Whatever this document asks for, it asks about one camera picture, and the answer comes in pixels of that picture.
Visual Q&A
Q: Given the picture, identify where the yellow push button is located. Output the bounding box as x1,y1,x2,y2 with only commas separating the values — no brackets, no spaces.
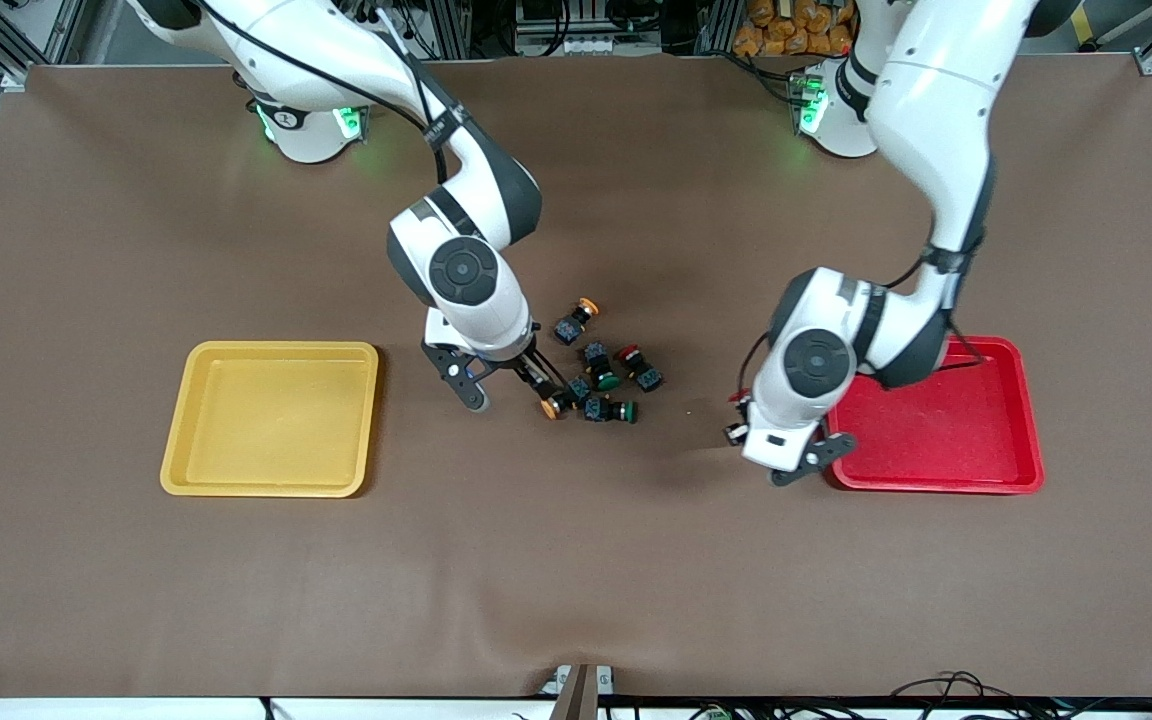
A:
540,376,593,421
552,297,601,346

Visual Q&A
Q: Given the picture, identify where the red push button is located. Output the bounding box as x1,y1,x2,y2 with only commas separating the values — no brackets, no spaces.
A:
726,388,755,447
619,343,665,393

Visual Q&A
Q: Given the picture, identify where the brown table mat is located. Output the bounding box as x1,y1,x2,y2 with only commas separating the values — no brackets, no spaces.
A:
0,52,1152,701

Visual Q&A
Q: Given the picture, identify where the yellow plastic tray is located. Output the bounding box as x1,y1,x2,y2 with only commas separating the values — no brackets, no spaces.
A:
159,340,380,499

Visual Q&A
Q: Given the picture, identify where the metal table clamp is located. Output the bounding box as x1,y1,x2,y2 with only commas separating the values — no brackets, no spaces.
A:
540,664,617,720

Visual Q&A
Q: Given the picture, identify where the grey socket strip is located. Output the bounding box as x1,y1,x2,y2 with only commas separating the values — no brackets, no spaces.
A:
514,0,665,58

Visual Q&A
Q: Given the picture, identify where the orange parts bag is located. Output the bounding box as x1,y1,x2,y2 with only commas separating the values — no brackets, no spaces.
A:
733,0,855,58

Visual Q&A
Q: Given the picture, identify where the red plastic tray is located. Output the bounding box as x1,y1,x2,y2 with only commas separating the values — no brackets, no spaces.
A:
820,335,1046,496

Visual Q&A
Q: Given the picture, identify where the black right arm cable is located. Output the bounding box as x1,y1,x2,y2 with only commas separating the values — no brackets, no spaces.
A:
198,0,467,186

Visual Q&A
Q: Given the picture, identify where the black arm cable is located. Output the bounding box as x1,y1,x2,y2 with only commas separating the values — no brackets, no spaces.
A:
198,0,467,186
736,240,987,401

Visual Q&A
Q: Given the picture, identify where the aluminium frame post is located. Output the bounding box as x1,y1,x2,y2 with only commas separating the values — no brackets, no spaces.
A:
426,0,472,59

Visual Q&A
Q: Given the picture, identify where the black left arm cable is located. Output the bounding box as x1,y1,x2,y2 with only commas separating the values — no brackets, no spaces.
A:
736,240,987,401

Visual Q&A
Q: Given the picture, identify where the black cable bundle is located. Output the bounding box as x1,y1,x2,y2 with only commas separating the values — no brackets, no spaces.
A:
886,670,1152,720

